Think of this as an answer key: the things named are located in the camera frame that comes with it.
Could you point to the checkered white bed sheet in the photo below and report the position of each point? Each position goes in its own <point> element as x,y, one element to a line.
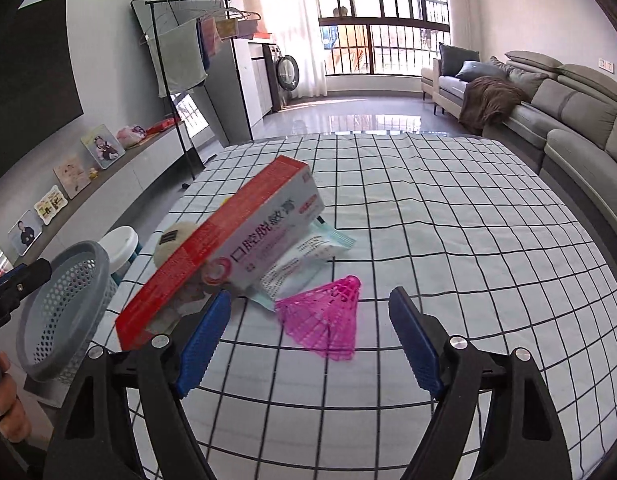
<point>476,239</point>

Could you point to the grey perforated laundry basket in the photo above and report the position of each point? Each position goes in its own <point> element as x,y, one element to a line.
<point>59,320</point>

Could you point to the grey sectional sofa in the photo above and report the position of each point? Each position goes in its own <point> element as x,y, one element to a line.
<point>567,122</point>

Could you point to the grey tall cabinet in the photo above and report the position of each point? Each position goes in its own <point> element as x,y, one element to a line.
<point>235,92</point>

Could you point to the red flat package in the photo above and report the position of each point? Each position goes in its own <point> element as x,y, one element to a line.
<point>163,125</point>

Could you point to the grey hanging towel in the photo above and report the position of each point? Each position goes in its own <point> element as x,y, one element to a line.
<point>178,59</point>

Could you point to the beige wool ball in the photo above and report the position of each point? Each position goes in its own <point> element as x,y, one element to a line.
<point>171,240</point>

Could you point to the person's left hand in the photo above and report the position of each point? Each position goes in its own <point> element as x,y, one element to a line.
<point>14,423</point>

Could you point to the white round stool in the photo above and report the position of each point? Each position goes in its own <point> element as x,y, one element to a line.
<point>122,246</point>

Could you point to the beige drawing photo frame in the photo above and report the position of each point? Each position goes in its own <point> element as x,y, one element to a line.
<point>72,175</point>

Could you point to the pink plastic bag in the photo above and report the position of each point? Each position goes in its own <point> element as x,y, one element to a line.
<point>130,136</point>

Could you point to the black wall television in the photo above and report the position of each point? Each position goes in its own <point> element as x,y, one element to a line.
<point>38,92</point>

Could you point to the black clothes drying rack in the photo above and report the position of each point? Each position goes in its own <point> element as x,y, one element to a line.
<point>218,21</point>

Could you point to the balcony window railing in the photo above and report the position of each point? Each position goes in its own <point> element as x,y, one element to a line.
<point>382,37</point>

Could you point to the man portrait photo frame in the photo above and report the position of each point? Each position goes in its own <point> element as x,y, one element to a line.
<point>25,232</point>

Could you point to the red toothpaste box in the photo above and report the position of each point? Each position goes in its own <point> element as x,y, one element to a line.
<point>237,245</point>

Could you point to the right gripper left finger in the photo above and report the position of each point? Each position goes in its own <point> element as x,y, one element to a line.
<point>94,438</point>

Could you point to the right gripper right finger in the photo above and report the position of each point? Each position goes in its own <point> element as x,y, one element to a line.
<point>523,437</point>

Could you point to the light blue wipes packet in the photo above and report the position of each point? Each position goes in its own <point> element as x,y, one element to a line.
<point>300,264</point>

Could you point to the brown throw blanket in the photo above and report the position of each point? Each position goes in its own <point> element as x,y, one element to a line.
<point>488,101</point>

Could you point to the long grey tv cabinet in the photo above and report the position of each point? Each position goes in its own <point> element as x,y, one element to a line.
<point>92,213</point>

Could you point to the baby photo frame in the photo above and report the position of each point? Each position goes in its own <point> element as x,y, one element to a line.
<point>103,146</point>

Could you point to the small scalloped photo frame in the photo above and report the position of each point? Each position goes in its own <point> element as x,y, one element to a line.
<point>50,205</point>

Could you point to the white sheer curtain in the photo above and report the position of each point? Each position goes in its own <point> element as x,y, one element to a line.
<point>294,25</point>

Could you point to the front-load washing machine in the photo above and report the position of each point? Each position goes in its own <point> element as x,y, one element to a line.
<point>283,76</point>

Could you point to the pink plastic shuttlecock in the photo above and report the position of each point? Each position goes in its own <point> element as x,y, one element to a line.
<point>323,320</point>

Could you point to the dark teal cushion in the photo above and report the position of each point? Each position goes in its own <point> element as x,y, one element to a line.
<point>471,70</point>

